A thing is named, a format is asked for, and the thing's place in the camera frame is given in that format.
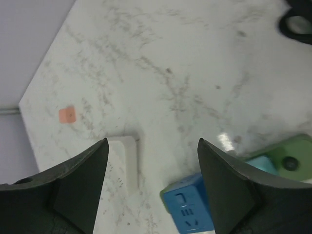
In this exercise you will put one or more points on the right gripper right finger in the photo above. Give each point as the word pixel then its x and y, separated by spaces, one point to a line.
pixel 284 209

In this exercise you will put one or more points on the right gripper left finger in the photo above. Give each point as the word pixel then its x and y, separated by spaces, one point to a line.
pixel 61 200

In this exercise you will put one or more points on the teal plug adapter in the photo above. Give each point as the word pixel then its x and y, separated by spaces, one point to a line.
pixel 263 163

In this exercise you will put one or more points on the white triangular power strip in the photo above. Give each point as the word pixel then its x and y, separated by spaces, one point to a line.
pixel 122 167

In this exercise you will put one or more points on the blue cube socket adapter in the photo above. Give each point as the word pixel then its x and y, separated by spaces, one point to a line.
pixel 187 203

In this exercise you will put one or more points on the green power strip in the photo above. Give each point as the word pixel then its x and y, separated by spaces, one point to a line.
pixel 290 156

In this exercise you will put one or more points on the pink plug adapter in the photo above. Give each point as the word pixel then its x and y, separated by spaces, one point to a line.
pixel 67 115

